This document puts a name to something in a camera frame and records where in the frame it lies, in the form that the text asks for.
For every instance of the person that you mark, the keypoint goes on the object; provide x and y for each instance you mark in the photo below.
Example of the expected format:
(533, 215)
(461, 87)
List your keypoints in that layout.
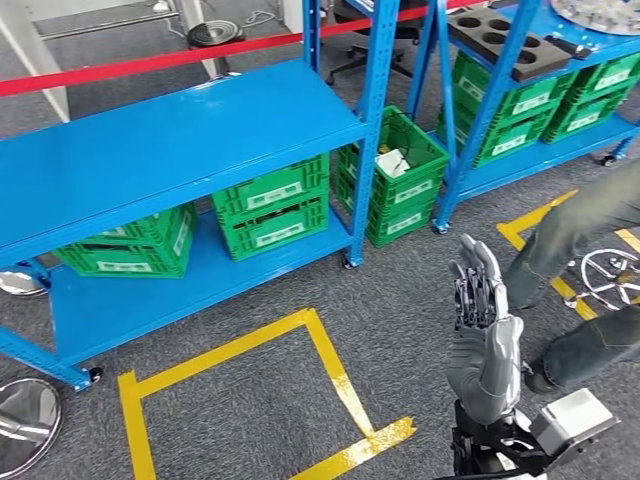
(575, 225)

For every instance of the black foam tray with holes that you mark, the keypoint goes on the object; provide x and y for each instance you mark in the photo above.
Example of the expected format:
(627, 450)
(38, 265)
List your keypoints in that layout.
(547, 60)

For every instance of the round metal stanchion base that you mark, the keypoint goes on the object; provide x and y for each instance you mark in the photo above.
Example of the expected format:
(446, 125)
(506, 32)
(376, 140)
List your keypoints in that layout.
(20, 283)

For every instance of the white boxed item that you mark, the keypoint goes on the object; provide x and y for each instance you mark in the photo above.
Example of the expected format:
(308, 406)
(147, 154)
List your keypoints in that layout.
(392, 164)

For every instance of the yellow floor tape square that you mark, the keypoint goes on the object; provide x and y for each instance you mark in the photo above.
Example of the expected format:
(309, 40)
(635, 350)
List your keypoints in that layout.
(332, 358)

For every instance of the blue metal shelf rack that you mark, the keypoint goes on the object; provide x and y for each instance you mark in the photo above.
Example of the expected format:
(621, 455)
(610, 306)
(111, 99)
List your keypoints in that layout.
(175, 132)
(560, 154)

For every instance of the black ribbed round base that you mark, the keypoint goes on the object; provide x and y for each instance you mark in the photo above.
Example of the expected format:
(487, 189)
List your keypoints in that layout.
(215, 33)

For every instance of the red barrier belt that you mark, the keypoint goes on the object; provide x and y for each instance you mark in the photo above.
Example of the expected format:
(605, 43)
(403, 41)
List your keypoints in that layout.
(125, 66)

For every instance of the chrome stanchion post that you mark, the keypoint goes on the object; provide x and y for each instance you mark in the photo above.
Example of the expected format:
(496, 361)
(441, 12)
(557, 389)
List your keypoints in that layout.
(25, 424)

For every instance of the green plastic crate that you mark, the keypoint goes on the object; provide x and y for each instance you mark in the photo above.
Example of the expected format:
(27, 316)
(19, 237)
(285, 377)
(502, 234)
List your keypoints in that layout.
(585, 76)
(525, 132)
(390, 237)
(560, 126)
(150, 245)
(425, 166)
(300, 179)
(550, 89)
(300, 232)

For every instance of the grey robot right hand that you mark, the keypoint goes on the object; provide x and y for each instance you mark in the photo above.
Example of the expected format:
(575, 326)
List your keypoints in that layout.
(484, 371)

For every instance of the black office chair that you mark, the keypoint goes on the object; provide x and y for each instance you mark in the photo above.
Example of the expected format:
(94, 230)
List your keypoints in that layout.
(358, 52)

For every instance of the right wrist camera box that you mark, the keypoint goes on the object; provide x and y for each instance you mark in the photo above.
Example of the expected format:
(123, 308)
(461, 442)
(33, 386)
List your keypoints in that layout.
(570, 420)

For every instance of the chrome chair base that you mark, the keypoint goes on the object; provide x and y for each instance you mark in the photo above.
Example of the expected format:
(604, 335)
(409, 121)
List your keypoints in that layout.
(607, 252)

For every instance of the grey plastic wheel cover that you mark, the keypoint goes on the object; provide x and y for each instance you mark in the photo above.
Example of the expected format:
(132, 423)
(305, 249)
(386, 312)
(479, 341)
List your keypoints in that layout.
(600, 14)

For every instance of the black flat tool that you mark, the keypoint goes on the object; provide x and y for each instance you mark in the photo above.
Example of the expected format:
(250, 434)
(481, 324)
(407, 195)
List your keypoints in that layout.
(564, 46)

